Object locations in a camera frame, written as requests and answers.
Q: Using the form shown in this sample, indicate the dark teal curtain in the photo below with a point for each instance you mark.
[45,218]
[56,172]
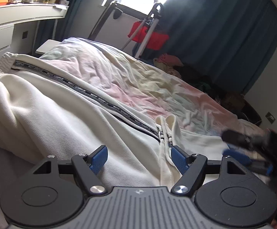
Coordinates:
[219,28]
[81,7]

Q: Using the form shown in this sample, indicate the dark wall socket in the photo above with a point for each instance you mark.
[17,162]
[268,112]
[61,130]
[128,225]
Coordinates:
[25,34]

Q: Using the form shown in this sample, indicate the dark laundry basket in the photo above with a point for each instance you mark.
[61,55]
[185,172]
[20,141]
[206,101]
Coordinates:
[250,113]

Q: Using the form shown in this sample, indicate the white stool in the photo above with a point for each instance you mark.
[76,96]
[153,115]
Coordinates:
[46,46]

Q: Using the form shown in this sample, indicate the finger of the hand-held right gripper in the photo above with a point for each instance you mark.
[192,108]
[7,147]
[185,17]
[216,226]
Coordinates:
[238,157]
[241,138]

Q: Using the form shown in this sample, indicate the white dressing table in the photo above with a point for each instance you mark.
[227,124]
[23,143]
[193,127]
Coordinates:
[14,21]

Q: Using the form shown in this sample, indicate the pastel tie-dye bed sheet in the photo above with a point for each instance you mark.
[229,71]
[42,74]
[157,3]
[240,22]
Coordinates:
[152,83]

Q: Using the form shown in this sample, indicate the red fabric bag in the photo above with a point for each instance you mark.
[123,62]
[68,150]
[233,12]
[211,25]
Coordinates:
[148,35]

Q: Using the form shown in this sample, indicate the white track pants black stripe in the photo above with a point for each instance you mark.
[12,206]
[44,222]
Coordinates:
[64,114]

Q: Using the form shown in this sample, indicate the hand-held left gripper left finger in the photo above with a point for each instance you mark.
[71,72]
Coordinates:
[99,158]

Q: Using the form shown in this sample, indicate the black tilted stand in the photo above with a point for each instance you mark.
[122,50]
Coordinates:
[105,19]

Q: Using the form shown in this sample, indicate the metal wall socket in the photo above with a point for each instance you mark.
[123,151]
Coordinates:
[270,117]

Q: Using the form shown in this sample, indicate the pile of mixed clothes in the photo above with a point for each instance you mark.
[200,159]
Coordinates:
[191,74]

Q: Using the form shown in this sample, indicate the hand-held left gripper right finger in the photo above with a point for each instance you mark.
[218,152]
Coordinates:
[179,159]

